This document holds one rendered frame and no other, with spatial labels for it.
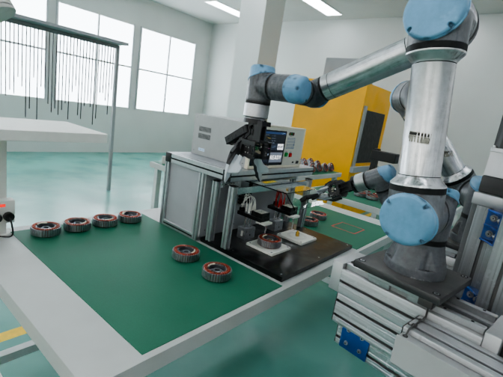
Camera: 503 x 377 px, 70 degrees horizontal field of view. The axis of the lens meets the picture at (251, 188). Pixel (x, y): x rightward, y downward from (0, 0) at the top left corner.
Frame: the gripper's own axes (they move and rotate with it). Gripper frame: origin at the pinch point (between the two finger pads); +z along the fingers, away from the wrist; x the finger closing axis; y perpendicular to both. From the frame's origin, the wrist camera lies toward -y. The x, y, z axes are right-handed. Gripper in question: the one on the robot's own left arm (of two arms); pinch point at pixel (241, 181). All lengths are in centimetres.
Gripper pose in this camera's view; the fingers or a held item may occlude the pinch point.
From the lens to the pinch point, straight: 113.4
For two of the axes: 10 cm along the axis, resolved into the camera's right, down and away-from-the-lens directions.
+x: 7.3, -0.4, 6.8
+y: 6.6, 2.6, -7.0
